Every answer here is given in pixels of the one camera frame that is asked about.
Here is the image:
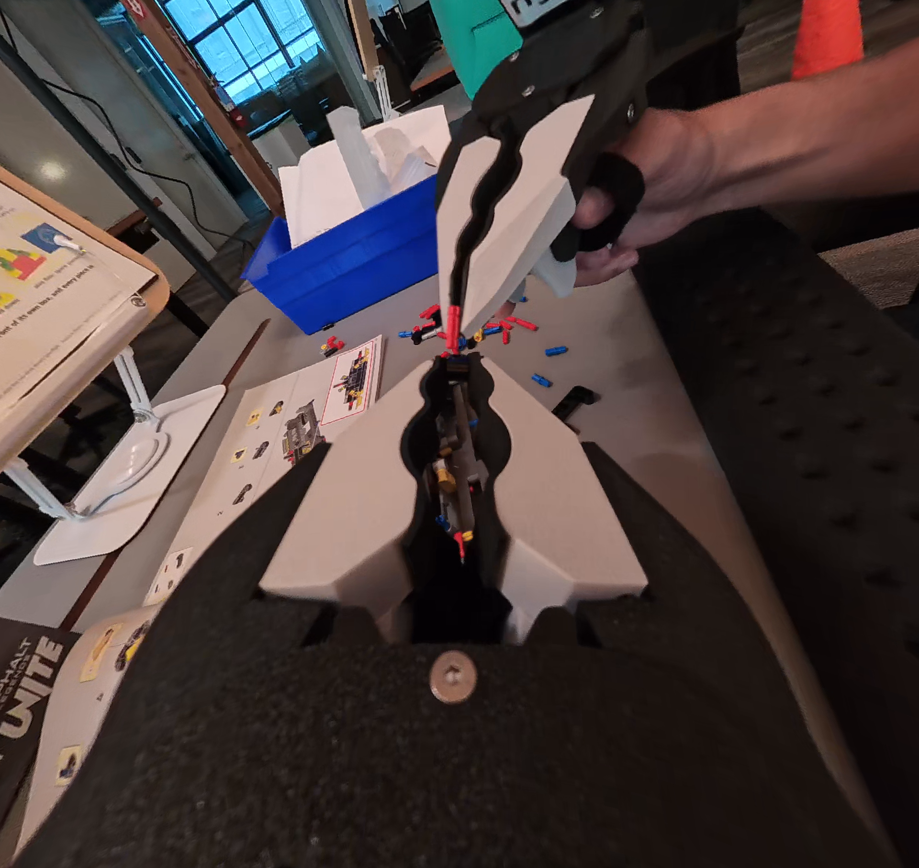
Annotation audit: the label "blue plastic bin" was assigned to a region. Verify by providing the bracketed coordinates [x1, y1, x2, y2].
[240, 173, 440, 335]

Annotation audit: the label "teal fabric bag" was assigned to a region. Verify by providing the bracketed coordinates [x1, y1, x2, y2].
[424, 0, 524, 101]

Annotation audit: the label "pile of red blue lego pins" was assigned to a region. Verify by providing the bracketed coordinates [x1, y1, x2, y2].
[398, 297, 572, 388]

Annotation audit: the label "large paned window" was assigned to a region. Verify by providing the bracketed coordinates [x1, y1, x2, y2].
[144, 0, 324, 104]

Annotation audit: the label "lego set box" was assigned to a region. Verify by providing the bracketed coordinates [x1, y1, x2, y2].
[0, 617, 80, 822]

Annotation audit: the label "person's right hand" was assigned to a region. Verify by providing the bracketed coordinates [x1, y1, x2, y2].
[574, 109, 719, 288]

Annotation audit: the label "wooden board stand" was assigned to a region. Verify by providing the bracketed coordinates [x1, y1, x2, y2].
[342, 0, 394, 122]

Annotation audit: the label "white tablet stand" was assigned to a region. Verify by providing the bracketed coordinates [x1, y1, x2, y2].
[0, 165, 227, 568]

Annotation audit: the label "grey black lego chassis assembly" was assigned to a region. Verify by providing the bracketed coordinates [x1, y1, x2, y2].
[429, 353, 496, 568]

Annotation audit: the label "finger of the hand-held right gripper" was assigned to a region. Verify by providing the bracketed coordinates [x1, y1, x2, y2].
[435, 136, 507, 309]
[458, 95, 597, 335]

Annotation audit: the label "black lego angle beam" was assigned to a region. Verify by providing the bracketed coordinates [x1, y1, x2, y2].
[553, 386, 597, 424]

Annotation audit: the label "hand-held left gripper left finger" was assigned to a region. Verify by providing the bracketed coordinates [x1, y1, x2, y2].
[258, 358, 439, 607]

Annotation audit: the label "white paper sheets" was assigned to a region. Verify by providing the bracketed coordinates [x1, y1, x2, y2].
[279, 103, 452, 250]

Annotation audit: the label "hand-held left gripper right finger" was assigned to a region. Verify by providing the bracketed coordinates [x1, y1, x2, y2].
[470, 355, 649, 607]

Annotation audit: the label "black perforated armrest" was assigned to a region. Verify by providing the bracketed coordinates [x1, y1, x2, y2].
[632, 208, 919, 868]

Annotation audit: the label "black wall cable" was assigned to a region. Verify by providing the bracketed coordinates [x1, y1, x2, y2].
[0, 10, 248, 237]

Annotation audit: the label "person's right forearm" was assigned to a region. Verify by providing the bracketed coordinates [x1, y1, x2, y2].
[689, 39, 919, 216]

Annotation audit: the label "orange traffic cone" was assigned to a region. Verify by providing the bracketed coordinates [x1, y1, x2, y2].
[792, 0, 864, 81]

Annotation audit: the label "white instruction booklet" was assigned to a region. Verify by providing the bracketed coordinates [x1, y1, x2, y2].
[54, 335, 385, 804]

